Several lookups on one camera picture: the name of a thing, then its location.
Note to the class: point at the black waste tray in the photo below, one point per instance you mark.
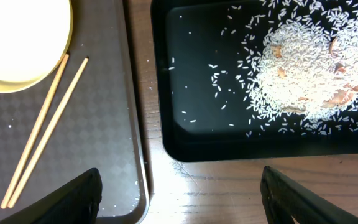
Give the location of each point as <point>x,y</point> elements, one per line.
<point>203,78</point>

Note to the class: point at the yellow round plate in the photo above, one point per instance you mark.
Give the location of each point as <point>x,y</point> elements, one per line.
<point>54,62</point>

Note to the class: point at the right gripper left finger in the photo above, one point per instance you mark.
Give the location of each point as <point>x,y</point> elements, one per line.
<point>75,202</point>

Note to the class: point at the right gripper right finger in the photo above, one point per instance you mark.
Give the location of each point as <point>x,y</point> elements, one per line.
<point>286,201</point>

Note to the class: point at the dark brown serving tray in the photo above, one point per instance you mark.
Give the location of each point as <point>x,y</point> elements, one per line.
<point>98,128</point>

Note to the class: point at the spilled rice pile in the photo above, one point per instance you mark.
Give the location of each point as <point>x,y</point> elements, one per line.
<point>309,64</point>

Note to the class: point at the wooden chopstick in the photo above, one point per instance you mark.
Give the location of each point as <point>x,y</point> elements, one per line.
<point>29,166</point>
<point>34,133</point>

